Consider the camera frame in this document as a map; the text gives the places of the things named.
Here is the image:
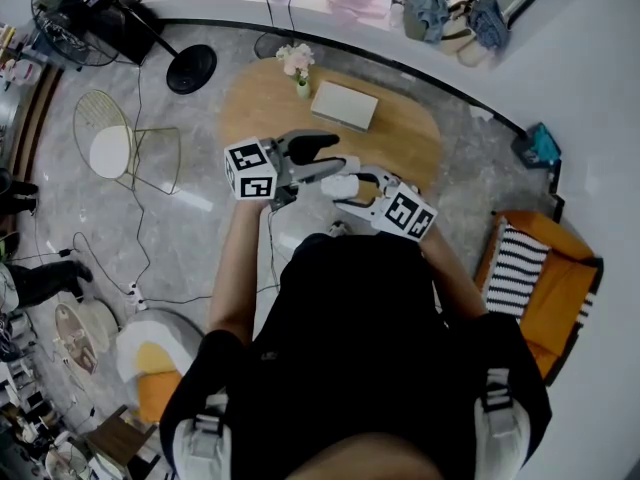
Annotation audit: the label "orange cushion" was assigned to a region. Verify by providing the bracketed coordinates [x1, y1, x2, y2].
[136, 369, 184, 425]

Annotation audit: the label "beige flat box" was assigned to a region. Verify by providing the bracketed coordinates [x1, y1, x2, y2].
[310, 80, 380, 135]

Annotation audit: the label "orange sofa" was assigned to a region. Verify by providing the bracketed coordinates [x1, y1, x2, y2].
[473, 209, 605, 388]

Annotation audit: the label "black fan cable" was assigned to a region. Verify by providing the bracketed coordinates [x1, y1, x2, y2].
[130, 63, 152, 289]

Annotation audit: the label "teal box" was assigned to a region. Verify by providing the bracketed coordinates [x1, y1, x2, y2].
[511, 121, 562, 170]

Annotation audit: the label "person's left forearm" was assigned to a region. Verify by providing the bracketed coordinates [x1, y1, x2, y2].
[206, 197, 274, 345]

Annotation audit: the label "black and white striped blanket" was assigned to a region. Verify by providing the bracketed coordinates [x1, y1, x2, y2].
[483, 223, 552, 318]

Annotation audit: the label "blue denim cloth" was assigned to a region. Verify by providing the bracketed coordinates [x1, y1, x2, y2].
[468, 0, 512, 52]

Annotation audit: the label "white cotton swab container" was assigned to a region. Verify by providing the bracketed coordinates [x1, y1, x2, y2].
[319, 172, 359, 200]

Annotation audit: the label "beige slippers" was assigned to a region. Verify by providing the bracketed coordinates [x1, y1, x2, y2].
[438, 16, 497, 70]

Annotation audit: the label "fried egg shaped cushion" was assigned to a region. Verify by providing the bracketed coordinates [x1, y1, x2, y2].
[115, 307, 205, 385]

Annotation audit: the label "person's black shirt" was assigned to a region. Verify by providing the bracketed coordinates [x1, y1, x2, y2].
[158, 231, 554, 480]

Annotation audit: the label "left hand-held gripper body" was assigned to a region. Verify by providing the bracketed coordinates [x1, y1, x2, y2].
[224, 131, 302, 212]

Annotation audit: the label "pink flowers in green vase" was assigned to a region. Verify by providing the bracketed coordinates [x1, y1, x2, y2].
[275, 42, 317, 101]

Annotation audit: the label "small dark wooden stool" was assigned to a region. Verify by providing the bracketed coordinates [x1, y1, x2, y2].
[85, 404, 163, 480]

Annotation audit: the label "white power strip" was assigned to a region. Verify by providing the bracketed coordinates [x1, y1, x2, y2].
[126, 280, 149, 312]

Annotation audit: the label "person's right forearm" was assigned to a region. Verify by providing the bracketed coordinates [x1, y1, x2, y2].
[418, 223, 489, 320]

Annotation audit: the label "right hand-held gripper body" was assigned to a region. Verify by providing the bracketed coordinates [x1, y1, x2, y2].
[371, 166, 439, 243]

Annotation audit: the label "white shoulder strap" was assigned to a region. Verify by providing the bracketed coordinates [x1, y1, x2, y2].
[171, 391, 235, 480]
[473, 366, 532, 475]

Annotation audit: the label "black cable with adapter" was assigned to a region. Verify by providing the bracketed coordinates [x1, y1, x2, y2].
[8, 230, 132, 295]

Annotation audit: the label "gold wire chair white cushion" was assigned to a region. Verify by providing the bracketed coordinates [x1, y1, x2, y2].
[72, 89, 182, 196]

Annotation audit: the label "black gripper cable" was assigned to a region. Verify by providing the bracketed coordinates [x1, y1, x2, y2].
[141, 206, 282, 305]

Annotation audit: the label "black standing fan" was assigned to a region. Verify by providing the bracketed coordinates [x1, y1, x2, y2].
[30, 0, 219, 96]

